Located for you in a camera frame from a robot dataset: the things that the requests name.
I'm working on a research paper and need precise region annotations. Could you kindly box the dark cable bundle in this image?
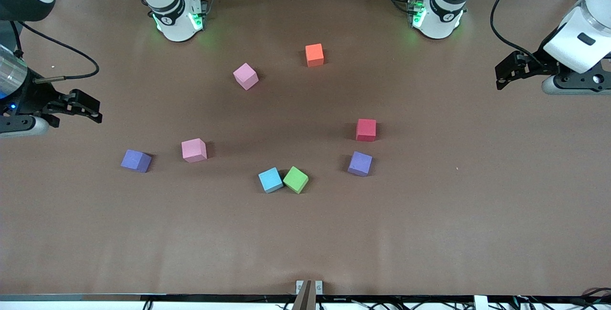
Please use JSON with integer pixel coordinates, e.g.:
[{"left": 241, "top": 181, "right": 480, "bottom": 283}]
[{"left": 580, "top": 287, "right": 611, "bottom": 303}]

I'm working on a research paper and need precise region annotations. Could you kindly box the purple foam block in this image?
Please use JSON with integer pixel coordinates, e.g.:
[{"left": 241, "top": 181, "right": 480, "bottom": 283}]
[
  {"left": 120, "top": 150, "right": 152, "bottom": 173},
  {"left": 347, "top": 151, "right": 373, "bottom": 177}
]

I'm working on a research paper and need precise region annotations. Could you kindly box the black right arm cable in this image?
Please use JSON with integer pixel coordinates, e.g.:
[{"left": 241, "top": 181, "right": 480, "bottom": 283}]
[{"left": 9, "top": 20, "right": 100, "bottom": 84}]

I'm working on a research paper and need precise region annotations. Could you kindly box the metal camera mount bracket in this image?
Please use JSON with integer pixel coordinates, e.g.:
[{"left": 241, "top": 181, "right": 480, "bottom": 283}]
[{"left": 292, "top": 279, "right": 324, "bottom": 310}]

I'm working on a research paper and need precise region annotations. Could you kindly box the brown table mat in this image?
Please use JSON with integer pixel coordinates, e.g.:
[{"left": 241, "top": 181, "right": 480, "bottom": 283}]
[{"left": 0, "top": 0, "right": 611, "bottom": 296}]

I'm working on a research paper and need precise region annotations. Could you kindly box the orange foam block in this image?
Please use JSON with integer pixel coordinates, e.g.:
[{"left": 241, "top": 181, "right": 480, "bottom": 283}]
[{"left": 305, "top": 43, "right": 325, "bottom": 68}]

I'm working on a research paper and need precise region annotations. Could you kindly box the green foam block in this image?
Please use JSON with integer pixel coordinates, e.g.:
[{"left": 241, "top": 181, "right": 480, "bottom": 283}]
[{"left": 283, "top": 166, "right": 309, "bottom": 194}]

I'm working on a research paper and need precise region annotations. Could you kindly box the red foam block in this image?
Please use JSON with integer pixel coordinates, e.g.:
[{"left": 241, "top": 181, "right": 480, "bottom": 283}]
[{"left": 356, "top": 118, "right": 377, "bottom": 142}]

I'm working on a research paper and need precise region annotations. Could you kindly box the pink foam block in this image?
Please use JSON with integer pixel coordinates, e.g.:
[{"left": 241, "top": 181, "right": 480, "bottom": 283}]
[
  {"left": 233, "top": 63, "right": 260, "bottom": 91},
  {"left": 181, "top": 138, "right": 209, "bottom": 163}
]

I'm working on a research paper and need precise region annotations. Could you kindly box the black table edge strip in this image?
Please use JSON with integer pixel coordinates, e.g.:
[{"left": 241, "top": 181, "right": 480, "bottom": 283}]
[{"left": 0, "top": 293, "right": 611, "bottom": 303}]

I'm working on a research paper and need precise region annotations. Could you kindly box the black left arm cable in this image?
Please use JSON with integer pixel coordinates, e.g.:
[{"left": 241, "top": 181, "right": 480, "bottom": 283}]
[{"left": 490, "top": 0, "right": 549, "bottom": 67}]

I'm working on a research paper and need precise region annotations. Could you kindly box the blue foam block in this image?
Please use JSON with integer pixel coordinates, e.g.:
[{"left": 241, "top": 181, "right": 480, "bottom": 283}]
[{"left": 258, "top": 167, "right": 284, "bottom": 194}]

